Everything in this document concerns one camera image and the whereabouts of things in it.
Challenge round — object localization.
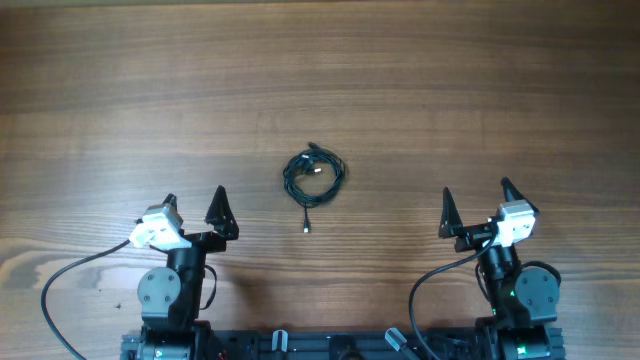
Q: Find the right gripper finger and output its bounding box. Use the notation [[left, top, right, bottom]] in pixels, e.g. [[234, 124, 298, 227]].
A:
[[438, 187, 463, 238], [500, 177, 539, 215]]

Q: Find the black usb cable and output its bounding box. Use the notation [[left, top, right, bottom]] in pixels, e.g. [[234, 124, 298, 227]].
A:
[[282, 141, 348, 234]]

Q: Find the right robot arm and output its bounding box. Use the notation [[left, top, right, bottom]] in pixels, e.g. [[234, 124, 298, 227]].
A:
[[439, 178, 565, 359]]

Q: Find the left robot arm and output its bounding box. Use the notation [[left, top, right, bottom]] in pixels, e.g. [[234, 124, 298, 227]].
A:
[[120, 186, 239, 360]]

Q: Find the right camera black cable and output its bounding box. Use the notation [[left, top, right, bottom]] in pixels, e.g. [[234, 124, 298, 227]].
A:
[[408, 234, 497, 360]]

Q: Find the camera black cable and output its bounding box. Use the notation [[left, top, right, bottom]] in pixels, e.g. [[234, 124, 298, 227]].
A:
[[408, 234, 497, 360], [40, 238, 132, 360]]

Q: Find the left camera black cable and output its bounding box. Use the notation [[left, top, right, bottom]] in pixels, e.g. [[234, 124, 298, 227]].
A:
[[40, 238, 132, 360]]

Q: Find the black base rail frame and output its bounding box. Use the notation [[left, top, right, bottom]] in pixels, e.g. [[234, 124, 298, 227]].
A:
[[120, 328, 567, 360]]

